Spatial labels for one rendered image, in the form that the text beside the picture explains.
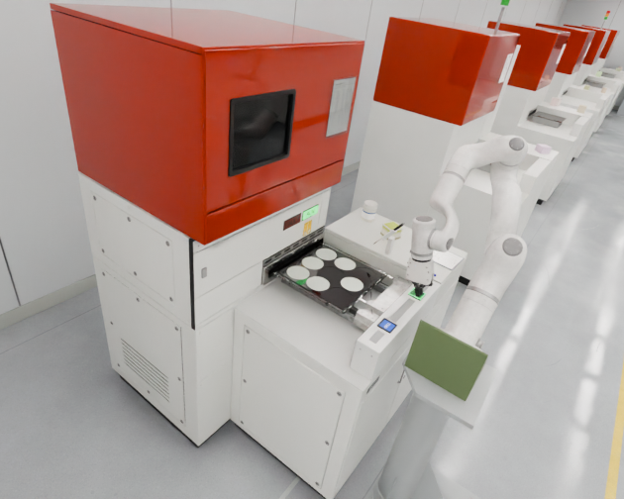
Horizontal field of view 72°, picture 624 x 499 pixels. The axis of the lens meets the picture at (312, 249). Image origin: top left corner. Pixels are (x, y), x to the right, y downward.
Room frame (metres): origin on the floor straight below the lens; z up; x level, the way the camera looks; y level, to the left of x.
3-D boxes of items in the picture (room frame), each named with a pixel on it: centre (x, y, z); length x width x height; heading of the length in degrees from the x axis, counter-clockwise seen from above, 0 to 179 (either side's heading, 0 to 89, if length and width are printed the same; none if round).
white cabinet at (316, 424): (1.58, -0.24, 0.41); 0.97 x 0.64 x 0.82; 148
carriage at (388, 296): (1.45, -0.34, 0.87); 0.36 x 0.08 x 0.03; 148
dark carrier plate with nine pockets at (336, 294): (1.57, -0.10, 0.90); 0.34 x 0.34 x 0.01; 58
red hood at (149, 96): (1.69, 0.44, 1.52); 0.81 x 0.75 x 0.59; 148
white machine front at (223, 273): (1.53, 0.18, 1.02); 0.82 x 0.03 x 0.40; 148
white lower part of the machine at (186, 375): (1.71, 0.47, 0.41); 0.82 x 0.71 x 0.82; 148
